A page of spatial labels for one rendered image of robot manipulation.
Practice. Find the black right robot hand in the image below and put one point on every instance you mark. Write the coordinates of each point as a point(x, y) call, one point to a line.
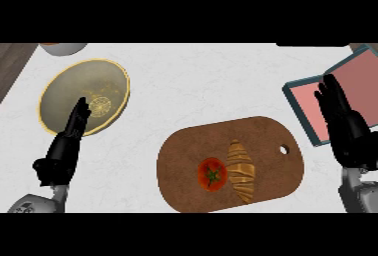
point(347, 133)

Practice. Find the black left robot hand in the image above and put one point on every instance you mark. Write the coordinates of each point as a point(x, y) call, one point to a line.
point(63, 151)

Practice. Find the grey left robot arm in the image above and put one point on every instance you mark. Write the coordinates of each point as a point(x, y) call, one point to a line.
point(41, 201)

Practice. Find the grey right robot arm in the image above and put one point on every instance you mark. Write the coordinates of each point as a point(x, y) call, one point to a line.
point(357, 191)

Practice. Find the teal box with pink inside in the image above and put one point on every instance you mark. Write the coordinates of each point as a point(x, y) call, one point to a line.
point(361, 80)

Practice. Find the brown wooden cutting board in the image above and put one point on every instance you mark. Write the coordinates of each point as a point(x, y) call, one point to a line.
point(274, 180)

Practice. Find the golden croissant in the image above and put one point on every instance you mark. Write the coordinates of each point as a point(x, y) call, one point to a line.
point(240, 170)

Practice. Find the gold-rimmed grey plate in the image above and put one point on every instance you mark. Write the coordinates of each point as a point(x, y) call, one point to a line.
point(84, 96)

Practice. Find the red tomato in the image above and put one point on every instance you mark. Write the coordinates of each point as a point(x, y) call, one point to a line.
point(211, 174)

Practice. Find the white bowl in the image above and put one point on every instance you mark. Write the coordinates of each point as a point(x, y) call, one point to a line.
point(60, 48)

